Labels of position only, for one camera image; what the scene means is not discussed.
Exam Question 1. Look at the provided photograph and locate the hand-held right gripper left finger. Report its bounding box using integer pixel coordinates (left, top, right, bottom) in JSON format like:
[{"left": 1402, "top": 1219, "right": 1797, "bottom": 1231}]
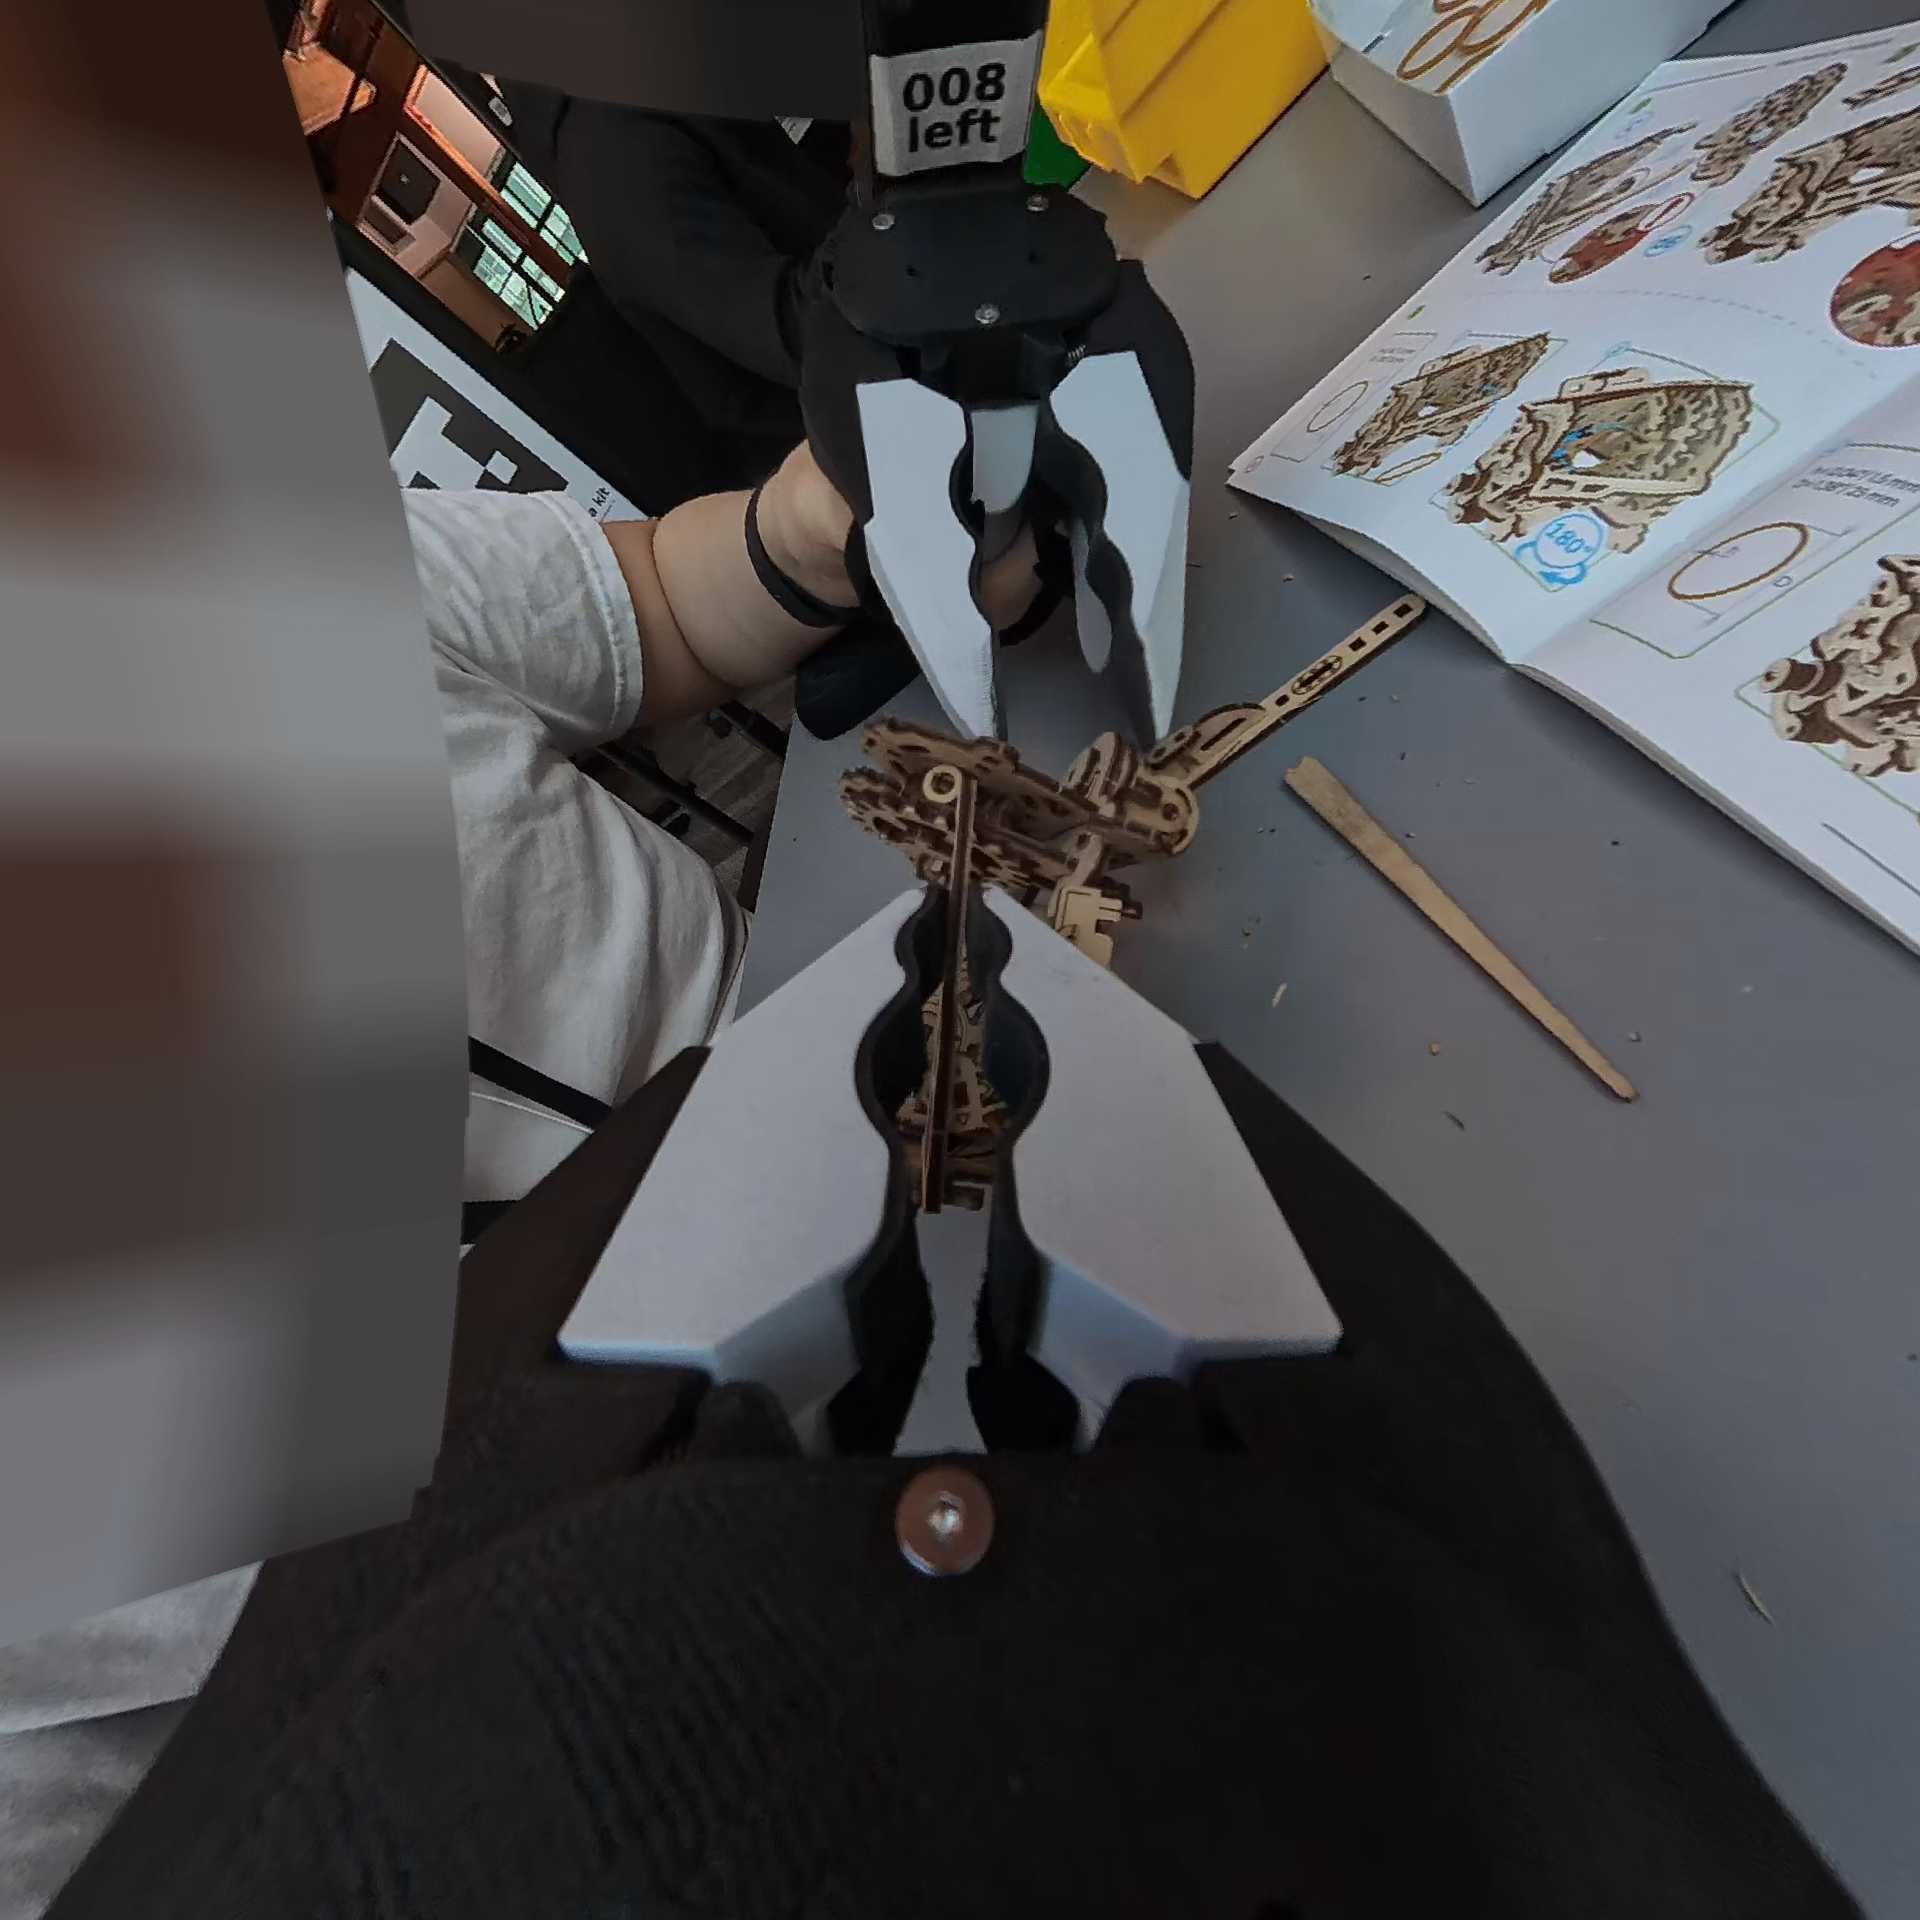
[{"left": 555, "top": 885, "right": 944, "bottom": 1455}]

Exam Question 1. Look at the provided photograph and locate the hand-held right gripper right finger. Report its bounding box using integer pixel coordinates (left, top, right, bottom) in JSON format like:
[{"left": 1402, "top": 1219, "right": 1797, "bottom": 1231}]
[{"left": 965, "top": 888, "right": 1344, "bottom": 1456}]

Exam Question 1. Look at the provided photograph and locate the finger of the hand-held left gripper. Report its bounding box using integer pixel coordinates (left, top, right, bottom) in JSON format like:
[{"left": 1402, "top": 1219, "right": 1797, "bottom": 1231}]
[
  {"left": 1048, "top": 349, "right": 1199, "bottom": 741},
  {"left": 848, "top": 376, "right": 1011, "bottom": 741}
]

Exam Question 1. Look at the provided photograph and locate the wooden slotted lever piece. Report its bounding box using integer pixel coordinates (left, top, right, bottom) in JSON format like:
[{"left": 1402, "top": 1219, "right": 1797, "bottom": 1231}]
[{"left": 1064, "top": 593, "right": 1432, "bottom": 864}]

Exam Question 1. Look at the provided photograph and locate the wooden mechanical model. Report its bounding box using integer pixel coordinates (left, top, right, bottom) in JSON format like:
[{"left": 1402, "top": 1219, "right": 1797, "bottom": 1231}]
[{"left": 837, "top": 719, "right": 1128, "bottom": 1215}]

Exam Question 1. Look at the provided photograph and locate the person's left forearm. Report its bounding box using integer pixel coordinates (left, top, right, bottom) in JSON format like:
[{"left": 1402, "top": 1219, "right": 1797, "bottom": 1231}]
[{"left": 600, "top": 488, "right": 848, "bottom": 741}]

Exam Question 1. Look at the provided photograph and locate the grey desk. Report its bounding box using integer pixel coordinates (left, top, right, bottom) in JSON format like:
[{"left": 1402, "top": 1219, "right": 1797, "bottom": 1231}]
[{"left": 731, "top": 0, "right": 1920, "bottom": 1920}]

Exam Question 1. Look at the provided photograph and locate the person's left hand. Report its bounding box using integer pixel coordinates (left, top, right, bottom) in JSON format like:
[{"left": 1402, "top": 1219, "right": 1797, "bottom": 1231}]
[{"left": 756, "top": 439, "right": 1073, "bottom": 645}]

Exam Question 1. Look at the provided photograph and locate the black wristband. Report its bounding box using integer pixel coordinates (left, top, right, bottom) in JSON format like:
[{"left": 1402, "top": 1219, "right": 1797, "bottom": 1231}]
[{"left": 743, "top": 481, "right": 860, "bottom": 629}]

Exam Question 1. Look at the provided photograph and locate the yellow plastic bin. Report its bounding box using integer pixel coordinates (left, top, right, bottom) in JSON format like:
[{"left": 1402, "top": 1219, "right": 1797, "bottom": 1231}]
[{"left": 1039, "top": 0, "right": 1332, "bottom": 202}]

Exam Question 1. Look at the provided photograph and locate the dark cloth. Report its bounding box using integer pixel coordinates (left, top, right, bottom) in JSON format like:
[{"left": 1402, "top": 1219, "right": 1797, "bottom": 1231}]
[{"left": 546, "top": 89, "right": 865, "bottom": 512}]

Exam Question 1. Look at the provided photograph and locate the person's white shirt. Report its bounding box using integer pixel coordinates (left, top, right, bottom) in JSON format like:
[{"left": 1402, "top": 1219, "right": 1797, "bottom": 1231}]
[{"left": 0, "top": 488, "right": 753, "bottom": 1920}]

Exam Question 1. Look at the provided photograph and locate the thin wooden stick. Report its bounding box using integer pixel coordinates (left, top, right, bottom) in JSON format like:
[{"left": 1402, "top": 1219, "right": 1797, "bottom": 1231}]
[{"left": 1284, "top": 756, "right": 1642, "bottom": 1104}]

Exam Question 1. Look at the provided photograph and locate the white board with black marker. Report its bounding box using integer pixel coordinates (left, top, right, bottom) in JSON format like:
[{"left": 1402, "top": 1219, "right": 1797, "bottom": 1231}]
[{"left": 343, "top": 268, "right": 655, "bottom": 529}]

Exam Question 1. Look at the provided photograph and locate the white cardboard box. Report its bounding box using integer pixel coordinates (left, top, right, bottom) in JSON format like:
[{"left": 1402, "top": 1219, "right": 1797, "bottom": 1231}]
[{"left": 1312, "top": 0, "right": 1748, "bottom": 209}]

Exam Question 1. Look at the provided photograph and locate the model instruction booklet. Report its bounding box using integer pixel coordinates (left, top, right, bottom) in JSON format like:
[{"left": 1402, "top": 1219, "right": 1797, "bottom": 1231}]
[{"left": 1228, "top": 58, "right": 1920, "bottom": 953}]

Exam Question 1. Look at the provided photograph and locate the building photo print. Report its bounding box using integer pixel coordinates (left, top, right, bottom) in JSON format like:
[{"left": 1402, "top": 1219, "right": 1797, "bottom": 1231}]
[{"left": 299, "top": 23, "right": 588, "bottom": 355}]

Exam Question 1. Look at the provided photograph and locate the pile of tan rubber bands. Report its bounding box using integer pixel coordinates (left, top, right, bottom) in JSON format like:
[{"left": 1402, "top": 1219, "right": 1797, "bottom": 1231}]
[{"left": 1388, "top": 0, "right": 1555, "bottom": 80}]

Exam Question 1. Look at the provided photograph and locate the black lanyard strap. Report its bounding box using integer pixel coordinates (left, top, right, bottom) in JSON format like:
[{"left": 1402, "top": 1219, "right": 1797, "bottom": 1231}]
[{"left": 461, "top": 1032, "right": 616, "bottom": 1249}]

